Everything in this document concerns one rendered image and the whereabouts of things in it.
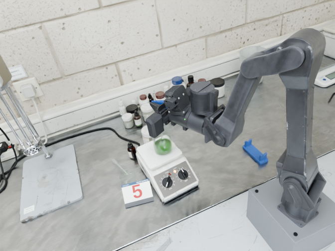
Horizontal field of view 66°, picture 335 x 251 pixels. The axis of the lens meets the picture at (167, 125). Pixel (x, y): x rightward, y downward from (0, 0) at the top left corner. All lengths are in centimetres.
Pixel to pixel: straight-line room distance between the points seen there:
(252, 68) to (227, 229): 45
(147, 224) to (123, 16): 79
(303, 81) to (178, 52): 86
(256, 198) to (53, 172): 71
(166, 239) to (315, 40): 58
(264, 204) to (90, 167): 62
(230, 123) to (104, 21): 72
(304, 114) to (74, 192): 73
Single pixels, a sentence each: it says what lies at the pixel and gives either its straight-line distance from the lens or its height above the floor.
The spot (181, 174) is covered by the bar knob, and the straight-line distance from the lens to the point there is 82.
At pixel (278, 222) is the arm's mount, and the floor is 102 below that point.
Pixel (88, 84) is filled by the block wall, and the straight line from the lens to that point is 120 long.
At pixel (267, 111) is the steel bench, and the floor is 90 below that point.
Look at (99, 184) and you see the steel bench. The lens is 94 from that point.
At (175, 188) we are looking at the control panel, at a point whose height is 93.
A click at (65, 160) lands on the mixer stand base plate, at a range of 108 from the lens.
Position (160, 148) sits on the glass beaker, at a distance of 81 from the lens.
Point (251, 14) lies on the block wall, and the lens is 143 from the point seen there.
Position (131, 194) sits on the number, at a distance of 85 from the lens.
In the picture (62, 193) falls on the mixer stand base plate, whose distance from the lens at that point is 96.
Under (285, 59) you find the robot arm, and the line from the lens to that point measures 46.
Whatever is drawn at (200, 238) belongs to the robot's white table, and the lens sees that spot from 76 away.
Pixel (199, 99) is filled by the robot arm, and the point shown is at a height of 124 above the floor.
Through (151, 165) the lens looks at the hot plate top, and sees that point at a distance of 82.
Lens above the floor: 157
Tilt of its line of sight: 37 degrees down
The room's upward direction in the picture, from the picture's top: 10 degrees counter-clockwise
